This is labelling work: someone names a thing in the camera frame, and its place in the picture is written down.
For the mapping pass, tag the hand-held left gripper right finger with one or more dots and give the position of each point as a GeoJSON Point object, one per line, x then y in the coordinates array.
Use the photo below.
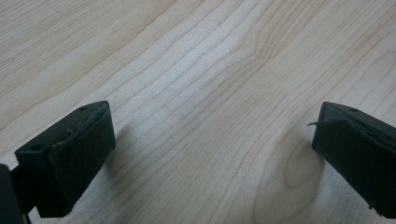
{"type": "Point", "coordinates": [358, 155]}

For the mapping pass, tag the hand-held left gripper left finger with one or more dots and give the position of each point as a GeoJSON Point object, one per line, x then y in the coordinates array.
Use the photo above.
{"type": "Point", "coordinates": [71, 155]}

